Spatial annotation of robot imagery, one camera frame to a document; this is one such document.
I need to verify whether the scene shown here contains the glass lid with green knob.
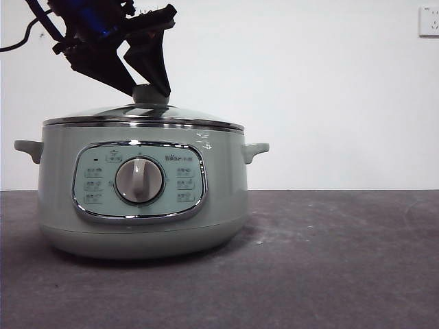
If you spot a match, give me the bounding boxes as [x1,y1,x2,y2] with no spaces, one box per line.
[43,84,245,129]

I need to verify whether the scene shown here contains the pale green electric pot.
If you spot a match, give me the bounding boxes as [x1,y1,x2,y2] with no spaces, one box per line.
[13,121,270,260]

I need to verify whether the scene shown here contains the thick dark cable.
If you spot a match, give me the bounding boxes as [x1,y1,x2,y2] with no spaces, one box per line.
[28,0,66,45]

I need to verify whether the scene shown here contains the thin black cable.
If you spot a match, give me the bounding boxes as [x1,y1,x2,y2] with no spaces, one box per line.
[0,16,44,53]

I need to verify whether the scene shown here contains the white wall socket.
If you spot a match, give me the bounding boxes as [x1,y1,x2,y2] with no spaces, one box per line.
[418,5,439,38]

